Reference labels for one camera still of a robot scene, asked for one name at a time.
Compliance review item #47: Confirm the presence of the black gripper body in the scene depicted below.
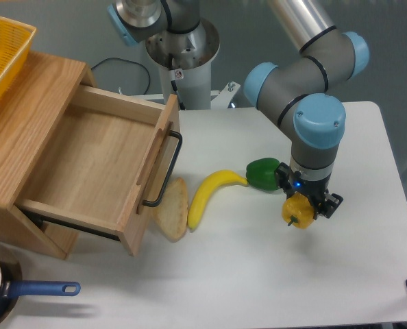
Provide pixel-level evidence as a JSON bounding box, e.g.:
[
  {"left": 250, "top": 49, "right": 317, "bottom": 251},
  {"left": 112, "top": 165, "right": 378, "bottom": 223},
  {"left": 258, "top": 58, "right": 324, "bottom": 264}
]
[{"left": 289, "top": 168, "right": 330, "bottom": 203}]

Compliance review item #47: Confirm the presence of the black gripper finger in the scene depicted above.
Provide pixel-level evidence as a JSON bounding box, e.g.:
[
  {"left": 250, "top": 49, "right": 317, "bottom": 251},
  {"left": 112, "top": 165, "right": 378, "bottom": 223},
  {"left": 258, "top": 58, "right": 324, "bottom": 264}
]
[
  {"left": 313, "top": 193, "right": 343, "bottom": 219},
  {"left": 274, "top": 162, "right": 292, "bottom": 199}
]

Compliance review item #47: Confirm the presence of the yellow bell pepper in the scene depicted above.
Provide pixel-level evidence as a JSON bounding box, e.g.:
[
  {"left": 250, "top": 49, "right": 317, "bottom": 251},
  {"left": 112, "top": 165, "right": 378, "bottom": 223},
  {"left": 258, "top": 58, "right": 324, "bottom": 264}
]
[{"left": 282, "top": 193, "right": 315, "bottom": 229}]

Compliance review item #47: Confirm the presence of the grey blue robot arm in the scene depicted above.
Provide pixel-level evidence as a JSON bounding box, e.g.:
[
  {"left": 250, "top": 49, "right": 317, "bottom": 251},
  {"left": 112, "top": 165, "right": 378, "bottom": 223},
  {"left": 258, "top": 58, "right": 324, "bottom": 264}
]
[{"left": 108, "top": 1, "right": 369, "bottom": 218}]

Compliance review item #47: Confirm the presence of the green bell pepper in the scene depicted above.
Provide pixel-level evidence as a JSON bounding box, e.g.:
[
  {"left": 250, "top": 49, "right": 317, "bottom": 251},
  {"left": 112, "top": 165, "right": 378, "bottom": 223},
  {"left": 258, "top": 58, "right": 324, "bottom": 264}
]
[{"left": 246, "top": 158, "right": 280, "bottom": 191}]

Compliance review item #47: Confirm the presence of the open wooden top drawer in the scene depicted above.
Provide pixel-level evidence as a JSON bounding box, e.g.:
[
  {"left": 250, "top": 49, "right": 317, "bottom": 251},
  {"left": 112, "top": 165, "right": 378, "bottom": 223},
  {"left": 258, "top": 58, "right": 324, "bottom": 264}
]
[{"left": 16, "top": 86, "right": 180, "bottom": 256}]

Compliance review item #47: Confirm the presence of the wooden drawer cabinet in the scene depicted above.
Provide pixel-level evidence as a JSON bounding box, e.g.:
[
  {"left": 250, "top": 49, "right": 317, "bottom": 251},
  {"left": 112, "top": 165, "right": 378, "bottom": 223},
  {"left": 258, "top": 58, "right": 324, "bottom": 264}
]
[{"left": 0, "top": 51, "right": 96, "bottom": 259}]

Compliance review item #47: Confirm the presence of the yellow banana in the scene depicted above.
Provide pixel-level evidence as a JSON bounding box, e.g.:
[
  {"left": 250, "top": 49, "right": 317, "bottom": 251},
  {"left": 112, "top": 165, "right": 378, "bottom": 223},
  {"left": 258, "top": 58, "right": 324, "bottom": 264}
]
[{"left": 187, "top": 169, "right": 249, "bottom": 231}]

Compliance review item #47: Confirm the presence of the slice of bread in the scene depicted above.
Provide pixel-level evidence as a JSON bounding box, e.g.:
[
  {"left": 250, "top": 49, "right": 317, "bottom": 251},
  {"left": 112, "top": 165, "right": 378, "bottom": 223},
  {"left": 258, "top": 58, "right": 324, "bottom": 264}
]
[{"left": 153, "top": 178, "right": 188, "bottom": 243}]

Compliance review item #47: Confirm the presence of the yellow plastic basket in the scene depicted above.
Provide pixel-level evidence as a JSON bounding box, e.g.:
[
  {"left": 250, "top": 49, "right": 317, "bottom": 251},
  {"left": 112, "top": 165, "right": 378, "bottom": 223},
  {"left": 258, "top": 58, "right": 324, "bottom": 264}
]
[{"left": 0, "top": 16, "right": 37, "bottom": 99}]

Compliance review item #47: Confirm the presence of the white table mounting bracket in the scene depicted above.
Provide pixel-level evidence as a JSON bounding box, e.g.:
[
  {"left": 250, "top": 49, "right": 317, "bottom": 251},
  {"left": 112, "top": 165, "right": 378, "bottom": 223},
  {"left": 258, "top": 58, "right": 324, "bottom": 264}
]
[{"left": 210, "top": 81, "right": 241, "bottom": 110}]

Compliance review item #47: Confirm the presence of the black drawer handle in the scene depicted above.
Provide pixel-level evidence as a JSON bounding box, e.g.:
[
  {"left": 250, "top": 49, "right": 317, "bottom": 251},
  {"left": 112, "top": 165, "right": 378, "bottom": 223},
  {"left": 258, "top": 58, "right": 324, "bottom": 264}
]
[{"left": 142, "top": 130, "right": 183, "bottom": 208}]

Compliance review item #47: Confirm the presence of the black cable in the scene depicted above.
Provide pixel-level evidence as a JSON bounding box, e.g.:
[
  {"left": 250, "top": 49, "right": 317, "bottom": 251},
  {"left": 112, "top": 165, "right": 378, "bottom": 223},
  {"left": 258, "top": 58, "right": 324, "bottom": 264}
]
[{"left": 90, "top": 57, "right": 151, "bottom": 95}]

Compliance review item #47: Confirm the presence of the blue handled frying pan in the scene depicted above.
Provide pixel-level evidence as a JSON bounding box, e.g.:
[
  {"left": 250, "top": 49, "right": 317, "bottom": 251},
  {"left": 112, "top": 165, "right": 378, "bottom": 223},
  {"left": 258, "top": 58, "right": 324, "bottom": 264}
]
[{"left": 0, "top": 245, "right": 81, "bottom": 323}]

